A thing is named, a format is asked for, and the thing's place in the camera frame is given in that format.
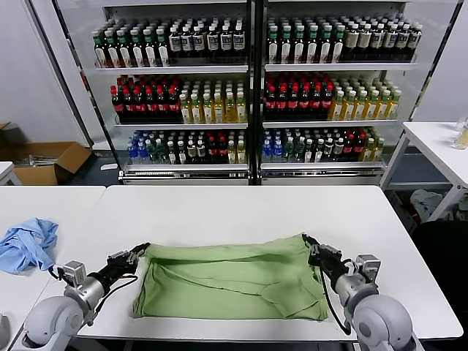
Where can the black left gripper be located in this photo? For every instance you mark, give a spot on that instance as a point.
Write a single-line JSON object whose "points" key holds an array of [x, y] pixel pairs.
{"points": [[118, 272]]}

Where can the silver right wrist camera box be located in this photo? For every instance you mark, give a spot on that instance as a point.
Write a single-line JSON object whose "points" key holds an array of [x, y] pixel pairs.
{"points": [[367, 268]]}

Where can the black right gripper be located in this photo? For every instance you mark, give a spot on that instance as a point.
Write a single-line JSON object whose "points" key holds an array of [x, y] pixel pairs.
{"points": [[329, 267]]}

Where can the crumpled light blue shirt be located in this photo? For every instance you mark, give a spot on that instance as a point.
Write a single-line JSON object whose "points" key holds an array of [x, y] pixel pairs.
{"points": [[25, 248]]}

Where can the white drinks shelf cabinet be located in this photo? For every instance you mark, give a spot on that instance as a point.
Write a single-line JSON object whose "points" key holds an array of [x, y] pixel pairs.
{"points": [[175, 70], [329, 67]]}

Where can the small white paper scrap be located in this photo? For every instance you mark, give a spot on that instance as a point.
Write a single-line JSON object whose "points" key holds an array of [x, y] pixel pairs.
{"points": [[109, 167]]}

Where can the white side table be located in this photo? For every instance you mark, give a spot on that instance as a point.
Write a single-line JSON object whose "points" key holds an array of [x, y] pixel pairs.
{"points": [[431, 139]]}

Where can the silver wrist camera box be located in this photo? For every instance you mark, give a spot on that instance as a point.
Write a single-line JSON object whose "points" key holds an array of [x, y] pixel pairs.
{"points": [[75, 274], [367, 268]]}

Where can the small red-cap cola bottle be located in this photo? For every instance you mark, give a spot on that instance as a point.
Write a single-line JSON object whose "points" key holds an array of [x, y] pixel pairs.
{"points": [[359, 148], [222, 150], [349, 148], [212, 150]]}

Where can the silver grey robot left arm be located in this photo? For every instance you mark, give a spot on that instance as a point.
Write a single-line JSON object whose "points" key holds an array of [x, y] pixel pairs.
{"points": [[55, 318]]}

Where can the clear plastic cup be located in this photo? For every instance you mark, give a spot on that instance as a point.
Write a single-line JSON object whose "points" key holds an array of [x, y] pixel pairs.
{"points": [[461, 140]]}

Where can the small white cabinet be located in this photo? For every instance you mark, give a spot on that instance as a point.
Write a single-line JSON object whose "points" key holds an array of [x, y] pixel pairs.
{"points": [[5, 172]]}

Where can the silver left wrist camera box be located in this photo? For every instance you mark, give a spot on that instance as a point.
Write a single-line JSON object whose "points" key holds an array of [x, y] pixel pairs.
{"points": [[75, 274]]}

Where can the pile of grey clothes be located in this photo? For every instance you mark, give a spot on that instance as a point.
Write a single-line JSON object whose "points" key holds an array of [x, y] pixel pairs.
{"points": [[426, 203]]}

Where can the light green t-shirt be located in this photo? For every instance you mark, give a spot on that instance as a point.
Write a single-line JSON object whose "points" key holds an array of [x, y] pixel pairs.
{"points": [[226, 285]]}

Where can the white-cap bottle beige label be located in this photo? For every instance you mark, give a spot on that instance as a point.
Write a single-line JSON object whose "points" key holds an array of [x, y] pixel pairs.
{"points": [[365, 41], [352, 41]]}

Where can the small green-tinted water bottle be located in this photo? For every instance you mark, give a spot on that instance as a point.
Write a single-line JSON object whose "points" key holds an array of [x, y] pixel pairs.
{"points": [[289, 151], [162, 153], [299, 151], [153, 153]]}

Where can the bundle of metal rails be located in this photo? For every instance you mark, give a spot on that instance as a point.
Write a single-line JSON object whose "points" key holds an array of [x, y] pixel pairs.
{"points": [[44, 159]]}

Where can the small dark bottle grey label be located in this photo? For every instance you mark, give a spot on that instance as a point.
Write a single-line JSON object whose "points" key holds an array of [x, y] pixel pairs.
{"points": [[201, 150], [339, 150], [192, 150], [328, 150]]}

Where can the small blue water bottle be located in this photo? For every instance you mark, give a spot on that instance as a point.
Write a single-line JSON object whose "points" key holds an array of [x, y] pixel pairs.
{"points": [[143, 154], [132, 154], [267, 151], [277, 151]]}

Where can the open brown cardboard box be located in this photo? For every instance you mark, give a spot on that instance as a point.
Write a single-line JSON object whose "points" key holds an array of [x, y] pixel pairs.
{"points": [[67, 161]]}

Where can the white-cap bottle grey label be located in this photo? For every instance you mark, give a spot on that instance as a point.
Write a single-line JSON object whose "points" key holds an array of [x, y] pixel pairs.
{"points": [[415, 43], [403, 43], [377, 41], [390, 42]]}

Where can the white-cap dark drink bottle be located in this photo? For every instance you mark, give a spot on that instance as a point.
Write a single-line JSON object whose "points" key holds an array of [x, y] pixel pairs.
{"points": [[187, 41], [175, 42], [226, 40], [198, 41], [213, 41], [239, 40]]}

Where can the green-cap tea bottle white label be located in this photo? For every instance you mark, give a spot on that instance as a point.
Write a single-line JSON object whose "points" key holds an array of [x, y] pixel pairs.
{"points": [[113, 50], [338, 46], [299, 47], [272, 47], [150, 49], [286, 47], [125, 50], [101, 51], [325, 47], [137, 49], [312, 47], [163, 48]]}

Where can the open glass cabinet door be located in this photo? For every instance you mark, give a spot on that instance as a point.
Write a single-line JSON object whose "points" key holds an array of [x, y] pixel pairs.
{"points": [[71, 73], [426, 55]]}

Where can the small yellow juice bottle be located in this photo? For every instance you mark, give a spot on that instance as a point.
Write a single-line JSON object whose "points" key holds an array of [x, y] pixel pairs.
{"points": [[368, 150], [379, 150], [232, 153], [241, 152]]}

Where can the silver grey robot right arm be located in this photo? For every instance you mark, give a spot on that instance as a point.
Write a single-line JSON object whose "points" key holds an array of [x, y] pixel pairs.
{"points": [[380, 318]]}

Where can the small dark bottle white label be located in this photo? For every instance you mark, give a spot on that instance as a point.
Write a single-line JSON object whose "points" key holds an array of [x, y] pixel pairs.
{"points": [[319, 151], [172, 153], [182, 153], [309, 151]]}

